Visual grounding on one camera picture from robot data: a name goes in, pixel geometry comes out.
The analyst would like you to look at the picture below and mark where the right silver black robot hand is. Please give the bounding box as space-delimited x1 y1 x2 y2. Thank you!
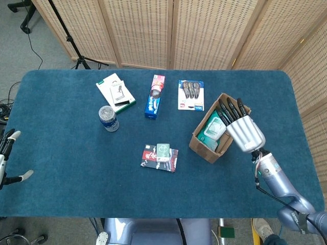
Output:
216 97 267 154

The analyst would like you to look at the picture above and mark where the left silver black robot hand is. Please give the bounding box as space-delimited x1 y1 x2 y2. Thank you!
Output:
0 128 34 191

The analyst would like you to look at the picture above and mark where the green wet wipes pack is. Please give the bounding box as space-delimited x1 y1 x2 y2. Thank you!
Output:
197 110 230 152

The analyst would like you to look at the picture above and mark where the blue soda can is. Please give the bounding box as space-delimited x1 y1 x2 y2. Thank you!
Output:
100 115 120 133

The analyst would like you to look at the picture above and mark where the open cardboard box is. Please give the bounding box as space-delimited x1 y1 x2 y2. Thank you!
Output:
189 92 252 164

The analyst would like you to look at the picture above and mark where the blue Oreo cookie box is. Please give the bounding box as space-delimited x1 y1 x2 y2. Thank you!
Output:
144 74 166 120

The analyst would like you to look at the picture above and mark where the white green flat box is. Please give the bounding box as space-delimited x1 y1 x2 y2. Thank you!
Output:
96 72 137 115

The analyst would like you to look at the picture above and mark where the blue carpet table cover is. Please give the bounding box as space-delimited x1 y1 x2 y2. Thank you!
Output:
0 69 325 219

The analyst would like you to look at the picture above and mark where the blister card with three items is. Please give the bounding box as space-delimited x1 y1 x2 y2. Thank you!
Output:
177 79 205 112

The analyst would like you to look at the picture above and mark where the green pocket tissue pack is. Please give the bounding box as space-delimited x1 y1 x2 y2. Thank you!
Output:
155 143 171 163

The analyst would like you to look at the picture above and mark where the black wheeled stand base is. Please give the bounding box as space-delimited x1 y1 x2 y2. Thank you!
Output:
0 227 49 245

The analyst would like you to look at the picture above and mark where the beige sneaker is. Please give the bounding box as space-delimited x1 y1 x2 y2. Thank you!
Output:
252 218 274 241

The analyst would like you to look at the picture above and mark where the red black snack packet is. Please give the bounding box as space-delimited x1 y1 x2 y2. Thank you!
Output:
140 144 179 174

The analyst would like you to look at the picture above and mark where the small green block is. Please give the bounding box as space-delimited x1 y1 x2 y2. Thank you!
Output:
217 226 235 238

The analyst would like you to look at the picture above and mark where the dark blue trouser leg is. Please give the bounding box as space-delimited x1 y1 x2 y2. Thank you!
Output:
264 234 285 245

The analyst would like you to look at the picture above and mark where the black tripod stand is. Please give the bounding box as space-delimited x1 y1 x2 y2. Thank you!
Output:
48 0 109 70

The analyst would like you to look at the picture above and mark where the black office chair base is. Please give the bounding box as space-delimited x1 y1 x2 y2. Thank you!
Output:
7 0 37 34

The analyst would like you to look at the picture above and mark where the blue-grey robot torso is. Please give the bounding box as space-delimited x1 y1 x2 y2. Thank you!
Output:
96 217 213 245

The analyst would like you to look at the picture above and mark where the black floor cable bundle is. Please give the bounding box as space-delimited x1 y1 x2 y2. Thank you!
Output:
0 81 22 126

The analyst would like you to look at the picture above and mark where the thin black floor cable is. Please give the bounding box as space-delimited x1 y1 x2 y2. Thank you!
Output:
26 32 43 70

